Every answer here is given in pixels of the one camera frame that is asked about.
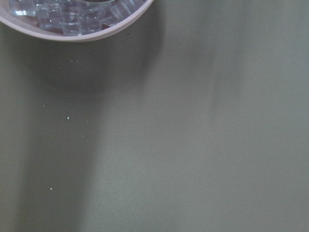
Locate clear ice cubes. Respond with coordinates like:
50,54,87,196
6,0,146,36

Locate pink bowl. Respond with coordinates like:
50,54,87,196
0,0,153,43

